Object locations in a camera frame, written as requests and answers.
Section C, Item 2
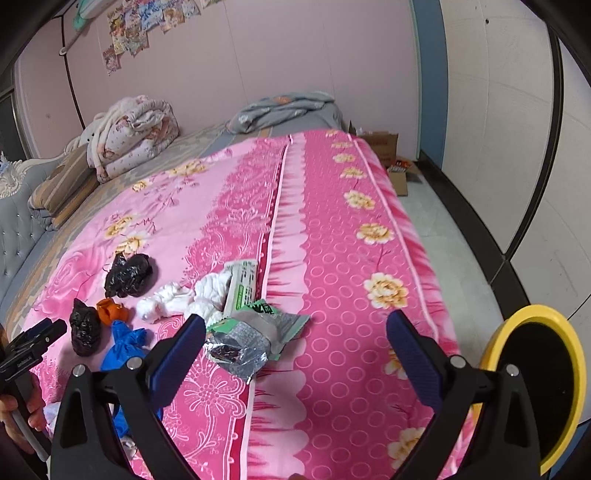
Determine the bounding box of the tall open cardboard box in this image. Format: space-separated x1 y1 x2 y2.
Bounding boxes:
348 121 400 168

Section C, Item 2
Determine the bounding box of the low cardboard box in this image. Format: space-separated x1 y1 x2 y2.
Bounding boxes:
387 159 424 197

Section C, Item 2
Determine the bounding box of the grey tufted headboard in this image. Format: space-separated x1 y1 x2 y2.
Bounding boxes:
0 154 63 319

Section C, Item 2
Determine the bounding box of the wall air conditioner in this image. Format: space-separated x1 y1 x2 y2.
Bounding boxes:
74 0 114 23

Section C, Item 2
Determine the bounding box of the silver foil wrapper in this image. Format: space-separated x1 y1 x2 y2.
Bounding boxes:
205 330 271 385

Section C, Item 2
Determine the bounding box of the dark window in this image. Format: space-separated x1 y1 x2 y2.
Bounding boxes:
0 90 29 160

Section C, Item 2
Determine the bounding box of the person's left hand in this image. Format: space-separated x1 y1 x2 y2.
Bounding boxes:
0 394 48 437

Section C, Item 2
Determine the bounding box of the grey and green snack packet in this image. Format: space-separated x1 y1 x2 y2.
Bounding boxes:
206 298 311 361

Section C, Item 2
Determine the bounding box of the crumpled grey blanket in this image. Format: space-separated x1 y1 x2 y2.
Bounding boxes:
238 91 345 136

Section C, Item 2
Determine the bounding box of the cluster of wall posters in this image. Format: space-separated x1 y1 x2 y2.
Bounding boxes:
102 0 223 77

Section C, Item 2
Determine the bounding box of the black baseboard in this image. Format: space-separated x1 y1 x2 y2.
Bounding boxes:
417 151 591 326

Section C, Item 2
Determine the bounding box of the pink floral blanket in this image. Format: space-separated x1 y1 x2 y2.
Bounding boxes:
9 129 505 480

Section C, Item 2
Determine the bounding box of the thick black wall cable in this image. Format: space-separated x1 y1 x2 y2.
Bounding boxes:
502 39 565 265

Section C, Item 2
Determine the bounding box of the large black plastic bag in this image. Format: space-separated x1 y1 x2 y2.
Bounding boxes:
104 251 156 299

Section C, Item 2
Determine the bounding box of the green and white wrapper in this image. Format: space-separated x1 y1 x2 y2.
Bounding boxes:
222 259 259 315

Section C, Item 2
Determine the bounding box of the blue plastic bag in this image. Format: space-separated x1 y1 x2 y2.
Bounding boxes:
99 318 163 440

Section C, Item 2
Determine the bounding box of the large white tissue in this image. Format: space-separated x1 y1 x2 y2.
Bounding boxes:
191 272 237 331

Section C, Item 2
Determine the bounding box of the small black plastic bag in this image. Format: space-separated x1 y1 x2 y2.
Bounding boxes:
69 298 103 356

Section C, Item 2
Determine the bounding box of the pale crumpled plastic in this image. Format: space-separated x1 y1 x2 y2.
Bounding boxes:
45 401 64 432

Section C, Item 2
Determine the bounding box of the striped brown pillow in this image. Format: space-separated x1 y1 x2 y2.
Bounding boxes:
46 178 101 230
28 148 99 217

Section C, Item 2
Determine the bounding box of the folded floral quilt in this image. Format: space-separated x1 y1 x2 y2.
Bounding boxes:
82 95 181 184

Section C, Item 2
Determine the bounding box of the thin black wall cable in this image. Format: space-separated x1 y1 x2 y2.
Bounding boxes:
59 14 88 134

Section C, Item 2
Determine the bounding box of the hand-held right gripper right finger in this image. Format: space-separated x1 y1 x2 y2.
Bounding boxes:
386 310 541 480

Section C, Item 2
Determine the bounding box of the yellow trash bin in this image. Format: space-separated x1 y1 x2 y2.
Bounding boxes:
477 305 588 479

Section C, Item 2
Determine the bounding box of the black bin liner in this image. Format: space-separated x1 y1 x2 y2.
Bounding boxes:
496 320 575 464

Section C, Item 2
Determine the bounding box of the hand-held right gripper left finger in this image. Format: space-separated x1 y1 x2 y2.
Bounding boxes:
51 315 206 480

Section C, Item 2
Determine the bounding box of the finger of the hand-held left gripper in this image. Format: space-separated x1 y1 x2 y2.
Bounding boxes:
28 322 68 355
10 320 55 346

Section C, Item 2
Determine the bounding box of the small white tissue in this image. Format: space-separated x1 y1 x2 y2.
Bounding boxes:
136 295 170 324

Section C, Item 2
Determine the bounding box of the blue door frame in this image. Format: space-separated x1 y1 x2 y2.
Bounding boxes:
412 0 450 163

